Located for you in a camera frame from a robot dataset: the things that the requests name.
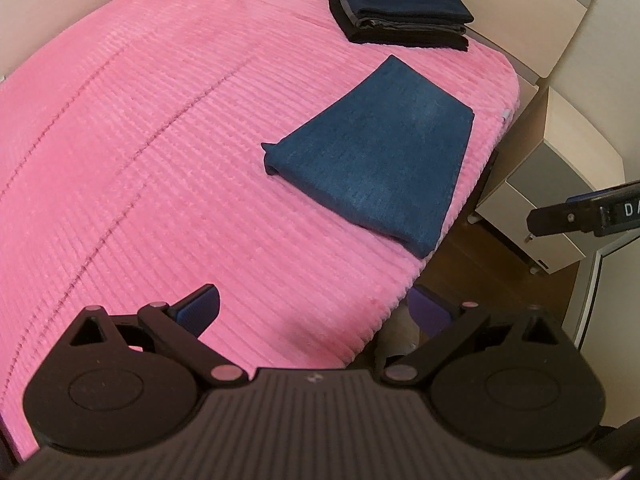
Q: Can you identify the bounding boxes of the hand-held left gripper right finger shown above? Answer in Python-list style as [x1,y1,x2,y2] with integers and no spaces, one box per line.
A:
[382,285,567,387]

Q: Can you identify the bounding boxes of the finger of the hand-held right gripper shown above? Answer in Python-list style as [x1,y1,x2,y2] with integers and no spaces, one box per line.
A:
[526,191,603,238]

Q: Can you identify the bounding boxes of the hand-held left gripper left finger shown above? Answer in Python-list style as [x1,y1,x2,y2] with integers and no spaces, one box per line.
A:
[67,284,249,389]

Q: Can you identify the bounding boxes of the blue denim pants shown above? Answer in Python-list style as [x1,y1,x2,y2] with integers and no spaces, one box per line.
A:
[261,55,476,260]

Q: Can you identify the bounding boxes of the beige nightstand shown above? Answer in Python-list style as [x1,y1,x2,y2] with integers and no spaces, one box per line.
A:
[474,85,627,276]

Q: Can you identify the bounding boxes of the pink ribbed blanket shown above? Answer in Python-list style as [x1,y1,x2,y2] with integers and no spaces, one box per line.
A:
[0,0,523,461]

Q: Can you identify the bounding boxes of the stack of dark folded towels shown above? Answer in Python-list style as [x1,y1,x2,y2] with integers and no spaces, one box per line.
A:
[326,0,471,53]

